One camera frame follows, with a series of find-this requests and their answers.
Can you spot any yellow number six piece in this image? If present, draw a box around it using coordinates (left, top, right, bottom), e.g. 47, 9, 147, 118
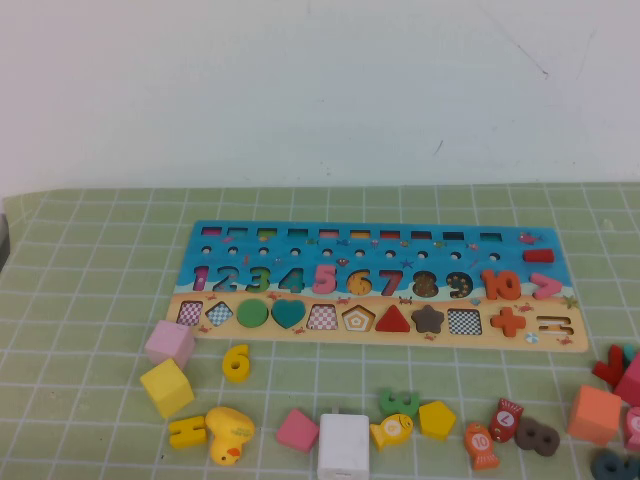
221, 343, 250, 384

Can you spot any pink number five piece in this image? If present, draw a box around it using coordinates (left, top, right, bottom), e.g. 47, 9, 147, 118
311, 262, 339, 295

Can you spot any teal heart piece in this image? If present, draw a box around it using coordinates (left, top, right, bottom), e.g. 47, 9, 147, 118
269, 298, 307, 330

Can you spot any green circle piece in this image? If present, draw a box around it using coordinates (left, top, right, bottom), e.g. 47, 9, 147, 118
235, 298, 270, 331

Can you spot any colourful wooden puzzle board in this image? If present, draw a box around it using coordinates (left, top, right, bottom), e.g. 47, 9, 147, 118
164, 219, 591, 352

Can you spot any red triangle piece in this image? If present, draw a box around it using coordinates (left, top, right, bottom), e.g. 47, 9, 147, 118
374, 303, 412, 334

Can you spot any brown star piece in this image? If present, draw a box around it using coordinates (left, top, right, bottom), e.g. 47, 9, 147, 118
410, 303, 446, 334

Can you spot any orange number ten piece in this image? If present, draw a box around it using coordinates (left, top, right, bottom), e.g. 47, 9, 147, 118
480, 269, 522, 302

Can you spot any green number three piece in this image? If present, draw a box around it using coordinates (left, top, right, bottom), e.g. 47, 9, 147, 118
378, 389, 421, 417

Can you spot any pink square piece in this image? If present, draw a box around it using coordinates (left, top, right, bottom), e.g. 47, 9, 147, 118
275, 408, 321, 449

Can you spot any orange plus sign piece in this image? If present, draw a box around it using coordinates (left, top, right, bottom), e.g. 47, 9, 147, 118
489, 306, 527, 338

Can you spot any yellow pentagon piece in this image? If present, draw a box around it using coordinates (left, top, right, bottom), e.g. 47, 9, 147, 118
417, 399, 458, 441

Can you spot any yellow equals sign piece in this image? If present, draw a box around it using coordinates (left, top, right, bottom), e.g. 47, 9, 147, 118
168, 414, 208, 449

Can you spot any pink greater-than sign piece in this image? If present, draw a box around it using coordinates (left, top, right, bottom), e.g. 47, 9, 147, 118
529, 272, 564, 301

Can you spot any brown number eight piece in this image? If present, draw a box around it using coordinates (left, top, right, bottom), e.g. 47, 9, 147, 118
514, 416, 561, 458

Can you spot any red less-than sign piece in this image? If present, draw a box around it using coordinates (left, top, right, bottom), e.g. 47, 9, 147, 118
592, 344, 626, 389

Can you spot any dark blue-grey number piece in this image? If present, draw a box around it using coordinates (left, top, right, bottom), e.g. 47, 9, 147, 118
589, 448, 640, 480

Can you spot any pink cube block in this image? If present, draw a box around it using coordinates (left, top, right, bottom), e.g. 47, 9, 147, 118
144, 319, 197, 370

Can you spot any white power adapter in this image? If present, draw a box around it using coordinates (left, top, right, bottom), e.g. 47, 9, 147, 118
316, 403, 371, 480

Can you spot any yellow wooden fish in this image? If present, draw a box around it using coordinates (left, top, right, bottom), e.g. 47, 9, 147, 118
369, 412, 415, 451

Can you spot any yellow toy duck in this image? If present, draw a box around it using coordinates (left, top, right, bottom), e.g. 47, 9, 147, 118
204, 405, 256, 467

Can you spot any yellow cube block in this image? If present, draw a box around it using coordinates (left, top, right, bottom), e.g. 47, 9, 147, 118
139, 357, 196, 420

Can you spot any green checked tablecloth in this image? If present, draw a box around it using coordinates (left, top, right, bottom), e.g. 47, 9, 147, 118
0, 182, 640, 480

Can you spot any red wooden fish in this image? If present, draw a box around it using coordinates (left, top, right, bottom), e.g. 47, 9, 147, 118
488, 397, 525, 443

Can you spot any orange wooden fish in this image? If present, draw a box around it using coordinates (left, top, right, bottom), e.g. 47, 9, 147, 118
463, 421, 500, 471

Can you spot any orange cube block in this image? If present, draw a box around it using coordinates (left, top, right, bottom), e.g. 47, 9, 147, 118
566, 383, 623, 447

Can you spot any crimson cube block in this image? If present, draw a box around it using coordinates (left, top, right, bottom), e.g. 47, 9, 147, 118
613, 352, 640, 409

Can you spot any pink wooden fish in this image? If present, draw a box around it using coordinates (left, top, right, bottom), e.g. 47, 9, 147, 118
622, 405, 640, 451

